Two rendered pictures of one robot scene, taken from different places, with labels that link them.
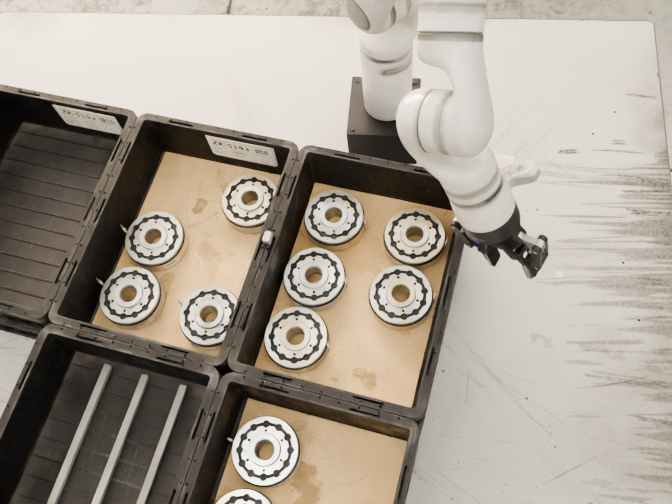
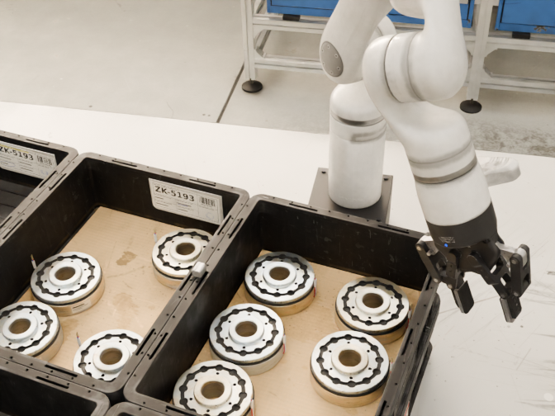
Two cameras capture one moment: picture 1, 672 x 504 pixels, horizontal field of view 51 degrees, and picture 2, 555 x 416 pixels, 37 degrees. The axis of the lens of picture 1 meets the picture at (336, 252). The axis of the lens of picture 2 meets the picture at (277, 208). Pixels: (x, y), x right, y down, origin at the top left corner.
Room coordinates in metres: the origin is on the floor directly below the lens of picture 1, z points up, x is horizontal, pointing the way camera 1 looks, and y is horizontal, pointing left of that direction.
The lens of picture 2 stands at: (-0.29, 0.04, 1.71)
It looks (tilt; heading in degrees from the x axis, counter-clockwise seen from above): 41 degrees down; 357
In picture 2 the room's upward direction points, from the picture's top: 2 degrees counter-clockwise
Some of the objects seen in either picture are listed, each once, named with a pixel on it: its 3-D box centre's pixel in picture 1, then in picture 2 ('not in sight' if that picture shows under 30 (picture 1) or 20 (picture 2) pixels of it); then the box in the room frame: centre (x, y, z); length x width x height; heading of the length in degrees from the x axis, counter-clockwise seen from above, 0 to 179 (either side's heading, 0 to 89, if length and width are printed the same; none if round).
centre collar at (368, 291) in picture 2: (414, 234); (372, 301); (0.48, -0.13, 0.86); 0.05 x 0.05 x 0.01
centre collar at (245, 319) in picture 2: (313, 275); (246, 329); (0.44, 0.04, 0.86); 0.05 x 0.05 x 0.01
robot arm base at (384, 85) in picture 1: (386, 73); (356, 152); (0.79, -0.16, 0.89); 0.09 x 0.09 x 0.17; 73
